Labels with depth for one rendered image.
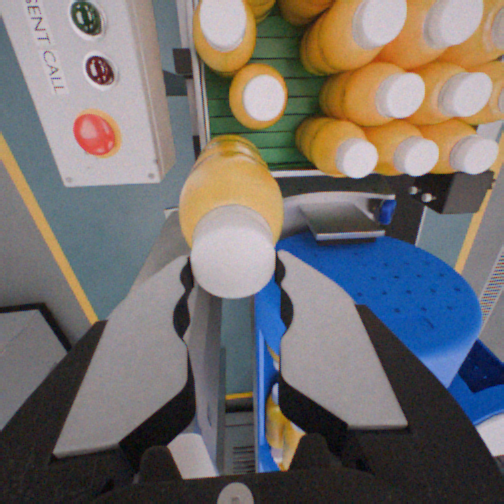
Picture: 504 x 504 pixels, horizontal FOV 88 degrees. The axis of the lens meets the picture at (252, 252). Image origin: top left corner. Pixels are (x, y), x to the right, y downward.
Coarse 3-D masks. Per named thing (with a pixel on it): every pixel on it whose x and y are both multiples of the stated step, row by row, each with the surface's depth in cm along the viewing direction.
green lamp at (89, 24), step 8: (80, 0) 20; (72, 8) 20; (80, 8) 20; (88, 8) 20; (96, 8) 20; (72, 16) 20; (80, 16) 20; (88, 16) 20; (96, 16) 20; (80, 24) 20; (88, 24) 20; (96, 24) 21; (88, 32) 21; (96, 32) 21
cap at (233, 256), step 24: (216, 216) 12; (240, 216) 12; (216, 240) 11; (240, 240) 11; (264, 240) 11; (192, 264) 12; (216, 264) 12; (240, 264) 12; (264, 264) 12; (216, 288) 12; (240, 288) 13
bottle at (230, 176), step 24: (216, 144) 21; (240, 144) 21; (192, 168) 21; (216, 168) 15; (240, 168) 15; (264, 168) 17; (192, 192) 14; (216, 192) 14; (240, 192) 14; (264, 192) 14; (192, 216) 14; (264, 216) 14; (192, 240) 14
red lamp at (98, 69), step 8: (96, 56) 22; (88, 64) 22; (96, 64) 22; (104, 64) 22; (88, 72) 22; (96, 72) 22; (104, 72) 22; (112, 72) 22; (96, 80) 22; (104, 80) 22
